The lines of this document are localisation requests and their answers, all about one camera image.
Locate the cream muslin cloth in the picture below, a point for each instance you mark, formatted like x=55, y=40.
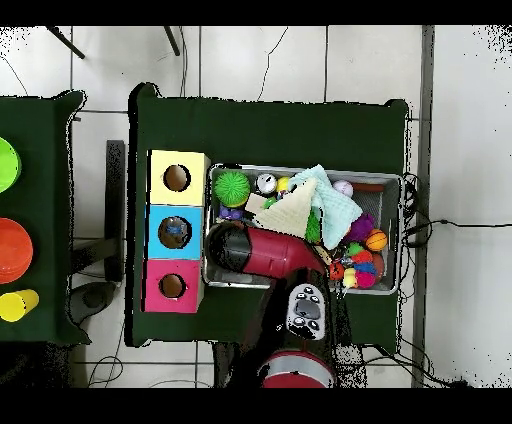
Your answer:
x=286, y=212

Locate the green spiky ball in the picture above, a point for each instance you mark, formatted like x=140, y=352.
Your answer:
x=232, y=188
x=313, y=228

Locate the mint green cloth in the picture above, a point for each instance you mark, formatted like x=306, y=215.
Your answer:
x=336, y=204

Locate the clear plastic packet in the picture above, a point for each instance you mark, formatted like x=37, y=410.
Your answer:
x=178, y=233

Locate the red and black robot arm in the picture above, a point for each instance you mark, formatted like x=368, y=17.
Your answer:
x=276, y=254

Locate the wooden box with three holes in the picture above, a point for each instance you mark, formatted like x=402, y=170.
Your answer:
x=197, y=197

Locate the clear mesh bin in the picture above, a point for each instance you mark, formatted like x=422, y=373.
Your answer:
x=384, y=200

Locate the yellow ball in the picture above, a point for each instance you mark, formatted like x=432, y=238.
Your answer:
x=282, y=183

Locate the dark green tablecloth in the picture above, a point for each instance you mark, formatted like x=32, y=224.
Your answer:
x=48, y=200
x=264, y=136

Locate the white baseball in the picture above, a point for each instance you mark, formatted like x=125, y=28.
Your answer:
x=344, y=189

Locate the purple spiky toy with eyes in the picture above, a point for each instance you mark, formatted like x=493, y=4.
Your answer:
x=362, y=228

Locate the small orange basketball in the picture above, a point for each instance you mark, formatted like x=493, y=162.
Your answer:
x=377, y=240

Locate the black tripod leg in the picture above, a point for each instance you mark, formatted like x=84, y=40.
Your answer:
x=172, y=40
x=64, y=42

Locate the grey floor strip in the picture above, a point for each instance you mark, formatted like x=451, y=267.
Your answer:
x=427, y=120

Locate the orange plate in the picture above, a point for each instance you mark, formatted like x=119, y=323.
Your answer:
x=14, y=250

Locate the green plate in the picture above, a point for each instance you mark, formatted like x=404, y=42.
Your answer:
x=8, y=164

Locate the yellow cup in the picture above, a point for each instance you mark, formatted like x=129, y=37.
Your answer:
x=16, y=306

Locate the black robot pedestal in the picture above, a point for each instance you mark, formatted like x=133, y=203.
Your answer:
x=232, y=368

